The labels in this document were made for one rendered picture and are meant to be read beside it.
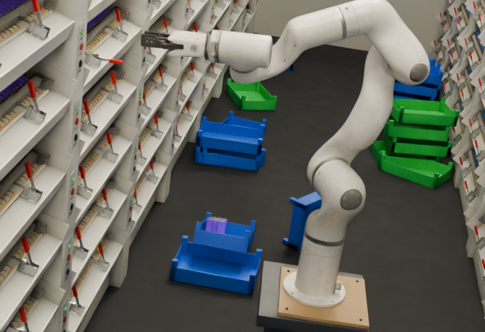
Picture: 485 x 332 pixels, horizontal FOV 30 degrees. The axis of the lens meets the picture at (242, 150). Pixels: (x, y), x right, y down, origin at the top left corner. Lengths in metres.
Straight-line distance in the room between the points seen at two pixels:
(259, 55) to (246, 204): 1.65
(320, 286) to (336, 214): 0.26
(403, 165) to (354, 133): 2.03
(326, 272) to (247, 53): 0.73
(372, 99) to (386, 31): 0.20
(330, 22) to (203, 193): 1.72
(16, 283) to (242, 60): 0.78
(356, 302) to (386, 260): 0.91
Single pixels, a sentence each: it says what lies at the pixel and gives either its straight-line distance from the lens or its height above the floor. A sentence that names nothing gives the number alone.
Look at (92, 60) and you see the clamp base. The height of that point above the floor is 0.95.
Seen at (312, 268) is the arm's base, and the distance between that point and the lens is 2.66.
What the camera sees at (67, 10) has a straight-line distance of 2.12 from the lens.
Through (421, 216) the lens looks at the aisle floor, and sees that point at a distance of 4.07.
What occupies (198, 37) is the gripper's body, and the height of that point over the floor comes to 1.06.
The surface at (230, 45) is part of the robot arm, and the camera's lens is 2.30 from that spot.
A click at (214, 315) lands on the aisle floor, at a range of 3.11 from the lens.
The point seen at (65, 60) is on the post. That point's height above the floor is 1.02.
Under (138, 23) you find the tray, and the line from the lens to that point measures 2.82.
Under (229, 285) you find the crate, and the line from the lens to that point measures 3.23.
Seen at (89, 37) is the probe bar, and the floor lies 0.98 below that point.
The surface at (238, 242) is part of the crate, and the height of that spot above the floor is 0.13.
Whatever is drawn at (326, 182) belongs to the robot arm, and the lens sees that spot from 2.51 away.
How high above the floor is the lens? 1.69
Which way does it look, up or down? 22 degrees down
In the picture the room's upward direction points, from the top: 8 degrees clockwise
